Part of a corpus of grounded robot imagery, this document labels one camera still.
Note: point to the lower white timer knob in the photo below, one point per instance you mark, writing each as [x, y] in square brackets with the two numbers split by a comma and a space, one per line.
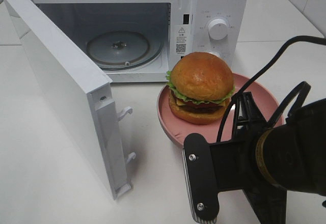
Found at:
[216, 54]

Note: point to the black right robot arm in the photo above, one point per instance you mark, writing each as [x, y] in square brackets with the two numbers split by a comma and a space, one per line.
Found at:
[263, 160]

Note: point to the burger with lettuce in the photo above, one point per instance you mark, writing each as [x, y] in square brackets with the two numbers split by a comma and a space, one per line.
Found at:
[200, 88]

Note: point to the white microwave door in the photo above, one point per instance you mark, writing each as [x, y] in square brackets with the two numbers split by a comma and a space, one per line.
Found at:
[78, 91]

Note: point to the glass microwave turntable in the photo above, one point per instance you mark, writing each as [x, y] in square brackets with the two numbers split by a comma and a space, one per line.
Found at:
[121, 50]

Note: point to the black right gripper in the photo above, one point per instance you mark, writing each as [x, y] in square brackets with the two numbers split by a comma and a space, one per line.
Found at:
[224, 166]

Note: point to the upper white power knob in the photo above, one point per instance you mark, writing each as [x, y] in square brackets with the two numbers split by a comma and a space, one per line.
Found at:
[218, 28]

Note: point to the white microwave oven body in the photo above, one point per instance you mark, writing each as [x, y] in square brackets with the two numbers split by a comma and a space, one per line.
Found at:
[182, 25]

